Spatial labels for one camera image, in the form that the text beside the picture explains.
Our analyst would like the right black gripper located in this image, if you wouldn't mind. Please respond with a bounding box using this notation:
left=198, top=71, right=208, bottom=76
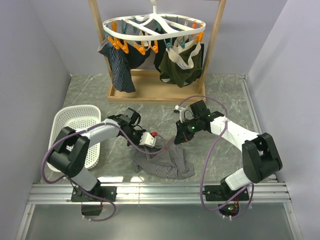
left=175, top=117, right=202, bottom=144

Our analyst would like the grey striped boxer underwear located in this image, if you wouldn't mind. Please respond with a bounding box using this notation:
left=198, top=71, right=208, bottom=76
left=130, top=136, right=195, bottom=180

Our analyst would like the white round clip hanger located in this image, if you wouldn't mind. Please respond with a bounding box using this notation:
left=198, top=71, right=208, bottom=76
left=102, top=0, right=206, bottom=42

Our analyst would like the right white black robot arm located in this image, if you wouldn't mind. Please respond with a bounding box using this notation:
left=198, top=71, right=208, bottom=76
left=174, top=100, right=283, bottom=202

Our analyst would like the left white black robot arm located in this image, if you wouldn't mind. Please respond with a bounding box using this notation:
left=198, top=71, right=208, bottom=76
left=46, top=108, right=155, bottom=202

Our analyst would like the wooden hanger stand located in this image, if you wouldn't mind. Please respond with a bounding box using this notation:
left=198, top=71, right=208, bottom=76
left=88, top=0, right=226, bottom=104

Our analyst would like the navy striped hanging underwear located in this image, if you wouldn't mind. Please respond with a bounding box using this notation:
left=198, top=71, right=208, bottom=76
left=97, top=41, right=136, bottom=93

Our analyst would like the olive green hanging underwear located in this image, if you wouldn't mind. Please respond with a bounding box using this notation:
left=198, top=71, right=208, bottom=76
left=158, top=39, right=204, bottom=88

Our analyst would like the white perforated plastic basket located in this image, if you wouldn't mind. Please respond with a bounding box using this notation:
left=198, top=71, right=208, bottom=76
left=48, top=104, right=101, bottom=170

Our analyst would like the teal clothes peg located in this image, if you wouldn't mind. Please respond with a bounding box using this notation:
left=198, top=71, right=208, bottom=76
left=176, top=36, right=188, bottom=49
left=163, top=38, right=173, bottom=49

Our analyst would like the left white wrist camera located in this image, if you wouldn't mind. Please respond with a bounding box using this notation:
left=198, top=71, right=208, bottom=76
left=139, top=131, right=157, bottom=148

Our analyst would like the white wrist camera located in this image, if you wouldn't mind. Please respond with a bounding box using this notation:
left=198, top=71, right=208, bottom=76
left=139, top=131, right=157, bottom=148
left=173, top=105, right=189, bottom=123

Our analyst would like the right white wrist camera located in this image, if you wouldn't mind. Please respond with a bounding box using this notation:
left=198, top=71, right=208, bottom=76
left=173, top=105, right=189, bottom=123

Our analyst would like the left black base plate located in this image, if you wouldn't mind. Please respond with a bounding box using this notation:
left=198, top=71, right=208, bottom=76
left=70, top=186, right=117, bottom=203

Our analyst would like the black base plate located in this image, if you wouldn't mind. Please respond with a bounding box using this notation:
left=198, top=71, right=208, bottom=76
left=200, top=184, right=250, bottom=203
left=70, top=186, right=117, bottom=203

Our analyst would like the aluminium mounting rail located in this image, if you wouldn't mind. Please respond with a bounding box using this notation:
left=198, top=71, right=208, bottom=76
left=16, top=181, right=303, bottom=240

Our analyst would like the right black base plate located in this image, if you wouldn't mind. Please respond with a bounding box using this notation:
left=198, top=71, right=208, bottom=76
left=200, top=184, right=250, bottom=203

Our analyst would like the black box under rail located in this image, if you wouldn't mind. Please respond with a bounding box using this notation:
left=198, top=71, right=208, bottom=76
left=81, top=204, right=103, bottom=217

